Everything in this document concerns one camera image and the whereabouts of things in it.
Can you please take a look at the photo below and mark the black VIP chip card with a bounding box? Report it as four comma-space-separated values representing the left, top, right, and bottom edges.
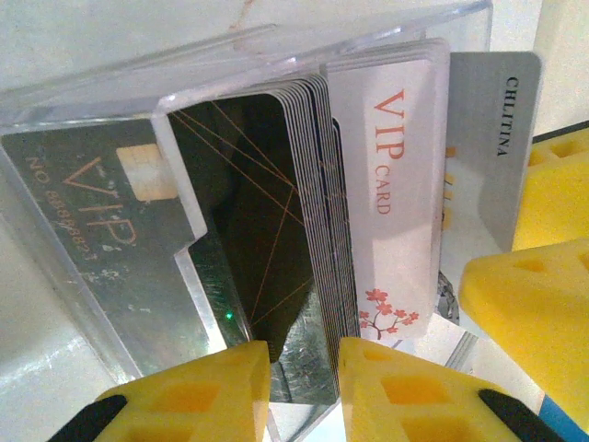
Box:
0, 117, 253, 384

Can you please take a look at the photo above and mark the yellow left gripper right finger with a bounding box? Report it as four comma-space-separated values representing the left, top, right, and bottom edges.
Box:
338, 336, 570, 442

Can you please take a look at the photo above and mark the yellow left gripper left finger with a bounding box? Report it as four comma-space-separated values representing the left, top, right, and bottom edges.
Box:
48, 339, 272, 442

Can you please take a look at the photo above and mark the grey CHLITINA card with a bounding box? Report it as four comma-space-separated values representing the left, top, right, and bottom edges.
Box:
443, 50, 545, 255

